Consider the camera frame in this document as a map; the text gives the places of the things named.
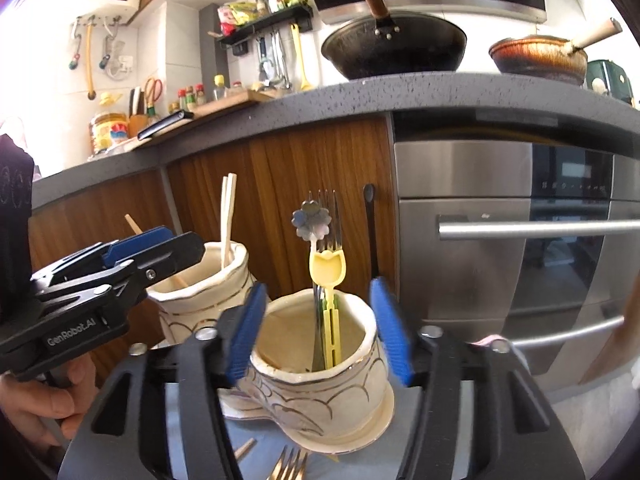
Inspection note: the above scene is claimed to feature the black wall shelf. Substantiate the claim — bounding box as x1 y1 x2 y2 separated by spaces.
218 5 315 56

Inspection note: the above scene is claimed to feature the white water heater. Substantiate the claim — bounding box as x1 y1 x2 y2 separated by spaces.
77 0 141 26

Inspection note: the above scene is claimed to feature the gold metal fork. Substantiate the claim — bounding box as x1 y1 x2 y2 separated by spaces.
266 445 308 480

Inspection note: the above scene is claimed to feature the hanging metal utensil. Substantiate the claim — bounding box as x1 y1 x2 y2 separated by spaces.
257 35 274 81
274 30 291 86

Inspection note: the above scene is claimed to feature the white wall socket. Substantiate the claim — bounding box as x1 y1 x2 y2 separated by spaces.
107 55 134 81

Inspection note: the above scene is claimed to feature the black handled utensil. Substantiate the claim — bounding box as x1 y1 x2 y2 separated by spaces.
363 184 381 281

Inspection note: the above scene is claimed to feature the stainless steel built-in oven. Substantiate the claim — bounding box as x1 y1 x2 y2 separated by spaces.
392 110 640 393

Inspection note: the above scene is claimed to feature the brown frying pan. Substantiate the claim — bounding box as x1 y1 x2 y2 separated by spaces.
488 17 623 86

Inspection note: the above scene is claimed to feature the grey speckled countertop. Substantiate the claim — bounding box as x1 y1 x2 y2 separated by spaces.
30 71 640 211

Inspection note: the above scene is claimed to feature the wooden base cabinet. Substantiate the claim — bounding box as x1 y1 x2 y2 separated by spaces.
27 115 401 376

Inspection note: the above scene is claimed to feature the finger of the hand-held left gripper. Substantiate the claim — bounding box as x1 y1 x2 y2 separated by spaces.
31 231 206 312
50 226 173 283

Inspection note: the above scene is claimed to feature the green air fryer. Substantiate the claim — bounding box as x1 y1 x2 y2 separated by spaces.
586 60 634 99

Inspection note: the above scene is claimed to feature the white ceramic drip tray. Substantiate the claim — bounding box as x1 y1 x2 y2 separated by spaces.
220 385 396 456

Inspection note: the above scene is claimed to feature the yellow hanging spatula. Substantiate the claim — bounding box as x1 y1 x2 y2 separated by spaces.
291 23 314 92

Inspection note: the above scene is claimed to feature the yellow hose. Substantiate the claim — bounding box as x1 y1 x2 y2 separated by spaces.
86 22 97 99

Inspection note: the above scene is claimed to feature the metal spoon with flower end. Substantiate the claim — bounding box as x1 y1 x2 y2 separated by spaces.
291 199 333 261

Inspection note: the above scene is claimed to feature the red and yellow snack packet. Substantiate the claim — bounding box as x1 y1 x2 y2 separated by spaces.
217 2 256 36

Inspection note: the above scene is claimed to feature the silver metal fork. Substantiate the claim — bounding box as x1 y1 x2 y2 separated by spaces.
307 189 342 372

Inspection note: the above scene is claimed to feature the yellow labelled jar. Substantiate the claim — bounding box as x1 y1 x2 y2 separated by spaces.
90 112 130 156

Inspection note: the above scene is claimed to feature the yellow plastic fork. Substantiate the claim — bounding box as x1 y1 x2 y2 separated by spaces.
309 247 347 363

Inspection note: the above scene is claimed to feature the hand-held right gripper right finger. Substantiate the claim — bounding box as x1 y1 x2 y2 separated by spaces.
369 276 586 480

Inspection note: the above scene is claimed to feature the black wok with wooden handle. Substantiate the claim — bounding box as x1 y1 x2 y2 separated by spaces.
321 0 468 81

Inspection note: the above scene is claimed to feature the black-handled knife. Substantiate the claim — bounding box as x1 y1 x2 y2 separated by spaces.
137 110 195 141

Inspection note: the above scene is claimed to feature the knife block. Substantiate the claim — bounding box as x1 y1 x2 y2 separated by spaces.
129 87 151 137

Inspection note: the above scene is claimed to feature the white floral ceramic utensil holder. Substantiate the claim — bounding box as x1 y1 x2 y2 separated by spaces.
147 241 391 441

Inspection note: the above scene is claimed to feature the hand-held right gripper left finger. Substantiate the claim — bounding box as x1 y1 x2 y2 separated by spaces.
65 281 268 480

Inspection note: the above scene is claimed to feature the wooden cutting board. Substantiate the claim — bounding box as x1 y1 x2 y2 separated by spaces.
107 87 281 153

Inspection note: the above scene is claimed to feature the person's left hand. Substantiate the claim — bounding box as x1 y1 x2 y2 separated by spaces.
0 357 99 449

